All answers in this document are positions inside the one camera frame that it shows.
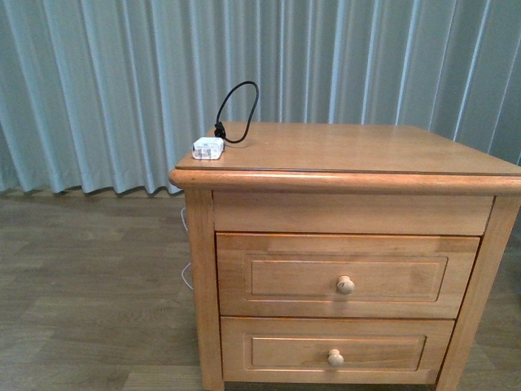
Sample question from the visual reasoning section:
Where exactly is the wooden drawer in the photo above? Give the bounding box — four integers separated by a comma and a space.
217, 233, 479, 319
221, 317, 453, 384

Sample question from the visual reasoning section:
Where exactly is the white charger adapter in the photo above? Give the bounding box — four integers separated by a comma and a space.
191, 137, 225, 160

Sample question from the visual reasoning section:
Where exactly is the light green curtain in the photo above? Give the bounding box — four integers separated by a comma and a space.
1, 1, 520, 193

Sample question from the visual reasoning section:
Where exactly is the white cable behind nightstand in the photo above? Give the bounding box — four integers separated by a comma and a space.
179, 206, 194, 292

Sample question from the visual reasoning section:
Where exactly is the wooden nightstand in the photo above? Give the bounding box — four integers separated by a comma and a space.
169, 123, 520, 390

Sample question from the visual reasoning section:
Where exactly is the black charger cable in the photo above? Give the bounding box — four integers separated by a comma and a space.
213, 81, 261, 145

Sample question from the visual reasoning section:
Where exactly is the drawer round knob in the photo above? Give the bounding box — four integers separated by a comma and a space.
327, 349, 344, 367
336, 275, 356, 296

